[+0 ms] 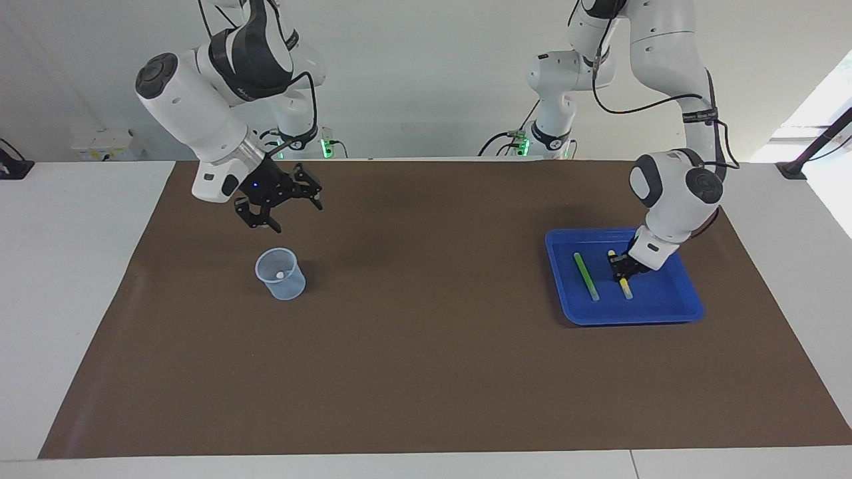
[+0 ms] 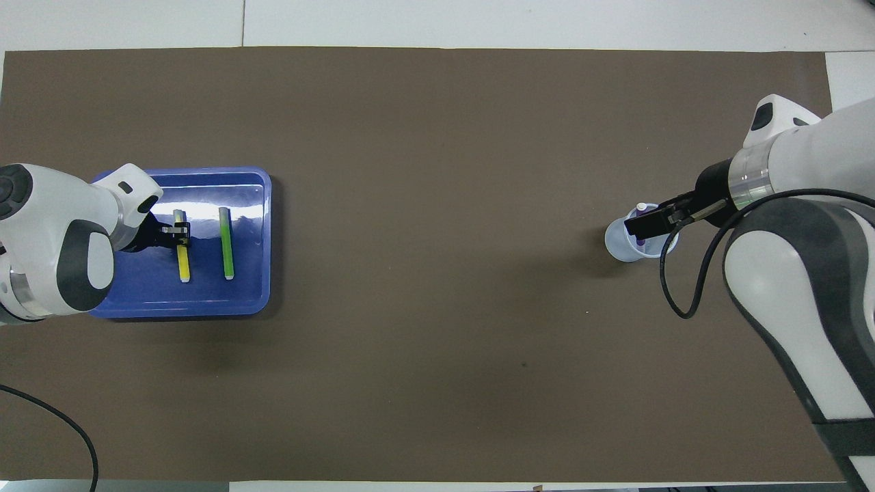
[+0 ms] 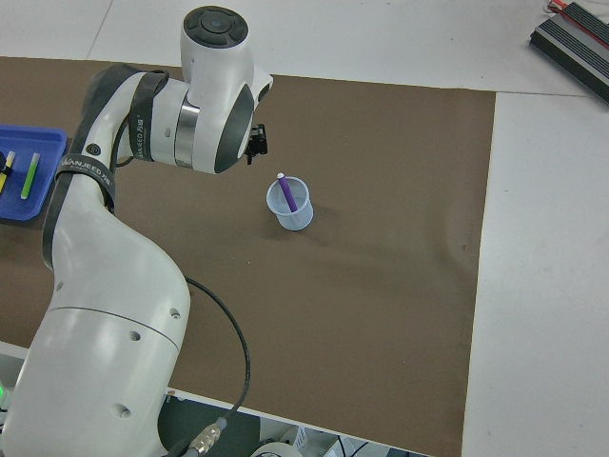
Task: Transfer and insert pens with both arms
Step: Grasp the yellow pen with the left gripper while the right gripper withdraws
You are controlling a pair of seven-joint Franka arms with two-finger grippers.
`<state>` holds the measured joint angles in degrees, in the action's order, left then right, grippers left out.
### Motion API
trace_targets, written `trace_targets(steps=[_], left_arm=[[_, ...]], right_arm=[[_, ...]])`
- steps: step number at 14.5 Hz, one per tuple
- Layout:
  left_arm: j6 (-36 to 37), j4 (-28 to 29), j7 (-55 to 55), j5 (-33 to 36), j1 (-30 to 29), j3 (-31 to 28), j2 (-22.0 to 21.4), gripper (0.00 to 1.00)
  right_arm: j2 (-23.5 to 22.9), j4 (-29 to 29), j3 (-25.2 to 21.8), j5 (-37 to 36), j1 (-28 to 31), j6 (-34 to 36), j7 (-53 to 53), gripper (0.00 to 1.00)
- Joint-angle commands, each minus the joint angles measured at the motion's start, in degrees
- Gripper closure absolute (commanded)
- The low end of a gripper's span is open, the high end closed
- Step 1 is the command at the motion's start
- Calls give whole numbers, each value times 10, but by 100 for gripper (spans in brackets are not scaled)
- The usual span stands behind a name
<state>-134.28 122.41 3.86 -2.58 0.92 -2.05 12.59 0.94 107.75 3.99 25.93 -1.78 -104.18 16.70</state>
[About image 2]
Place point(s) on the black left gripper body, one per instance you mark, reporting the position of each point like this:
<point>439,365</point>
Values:
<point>147,236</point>

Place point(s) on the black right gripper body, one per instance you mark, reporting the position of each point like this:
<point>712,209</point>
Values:
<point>714,195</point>

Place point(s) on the purple marker pen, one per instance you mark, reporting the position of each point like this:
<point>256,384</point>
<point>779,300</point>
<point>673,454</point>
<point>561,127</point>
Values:
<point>641,207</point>

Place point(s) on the yellow marker pen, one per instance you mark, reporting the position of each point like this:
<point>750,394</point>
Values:
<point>184,263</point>

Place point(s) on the green marker pen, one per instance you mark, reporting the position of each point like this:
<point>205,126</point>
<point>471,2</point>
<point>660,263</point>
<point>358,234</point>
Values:
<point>227,246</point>

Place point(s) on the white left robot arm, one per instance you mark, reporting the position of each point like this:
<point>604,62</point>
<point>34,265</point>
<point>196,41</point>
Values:
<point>41,225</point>

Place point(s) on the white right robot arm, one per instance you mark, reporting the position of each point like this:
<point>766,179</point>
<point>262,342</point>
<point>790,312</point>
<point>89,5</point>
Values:
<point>786,273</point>

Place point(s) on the translucent plastic cup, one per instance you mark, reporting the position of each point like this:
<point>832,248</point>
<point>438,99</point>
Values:
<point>618,246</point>

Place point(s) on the blue plastic tray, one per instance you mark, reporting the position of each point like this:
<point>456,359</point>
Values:
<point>239,287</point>

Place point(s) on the brown table mat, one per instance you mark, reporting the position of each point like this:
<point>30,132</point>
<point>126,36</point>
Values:
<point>437,273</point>

